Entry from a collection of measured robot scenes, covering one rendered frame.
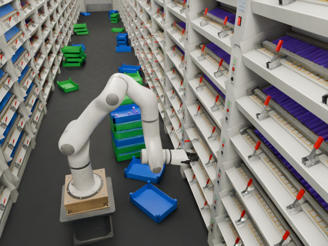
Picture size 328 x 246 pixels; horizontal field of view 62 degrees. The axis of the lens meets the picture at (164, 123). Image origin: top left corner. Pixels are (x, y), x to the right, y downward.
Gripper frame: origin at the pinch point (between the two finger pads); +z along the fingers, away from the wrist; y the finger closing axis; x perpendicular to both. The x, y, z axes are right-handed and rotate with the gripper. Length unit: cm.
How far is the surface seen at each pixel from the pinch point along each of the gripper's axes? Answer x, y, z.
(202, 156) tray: -7.3, -10.0, 10.3
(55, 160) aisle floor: -74, -92, -89
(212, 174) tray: -7.1, 6.8, 10.6
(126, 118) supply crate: -20, -80, -31
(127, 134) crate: -37, -80, -29
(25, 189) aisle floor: -77, -58, -107
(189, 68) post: 39, -45, 2
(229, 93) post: 49, 19, -1
